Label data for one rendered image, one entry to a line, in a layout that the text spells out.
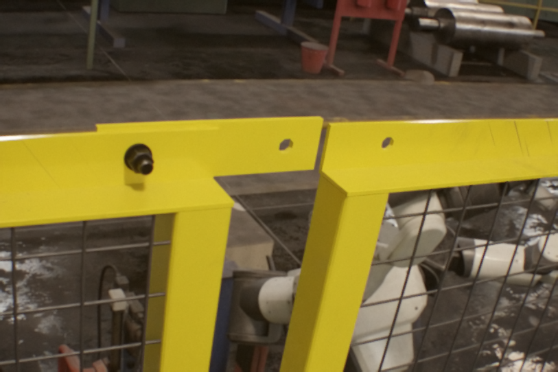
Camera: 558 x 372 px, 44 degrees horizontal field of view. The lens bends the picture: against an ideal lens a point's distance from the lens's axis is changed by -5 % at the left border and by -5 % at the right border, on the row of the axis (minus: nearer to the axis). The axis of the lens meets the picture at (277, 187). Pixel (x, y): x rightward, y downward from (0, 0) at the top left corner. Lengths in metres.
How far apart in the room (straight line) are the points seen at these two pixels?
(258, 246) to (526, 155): 1.51
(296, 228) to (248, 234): 2.17
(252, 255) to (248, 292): 0.86
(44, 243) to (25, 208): 3.49
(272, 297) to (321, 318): 0.65
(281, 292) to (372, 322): 0.23
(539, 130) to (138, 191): 0.48
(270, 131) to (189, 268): 0.14
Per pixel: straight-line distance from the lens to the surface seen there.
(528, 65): 10.05
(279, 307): 1.35
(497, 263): 1.67
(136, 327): 1.56
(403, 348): 1.53
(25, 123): 5.63
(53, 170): 0.58
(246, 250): 2.27
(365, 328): 1.48
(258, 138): 0.64
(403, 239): 1.05
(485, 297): 4.28
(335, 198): 0.67
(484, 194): 1.05
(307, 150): 0.67
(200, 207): 0.58
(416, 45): 9.42
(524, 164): 0.84
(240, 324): 1.46
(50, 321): 3.46
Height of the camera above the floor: 2.07
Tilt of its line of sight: 25 degrees down
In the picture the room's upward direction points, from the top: 10 degrees clockwise
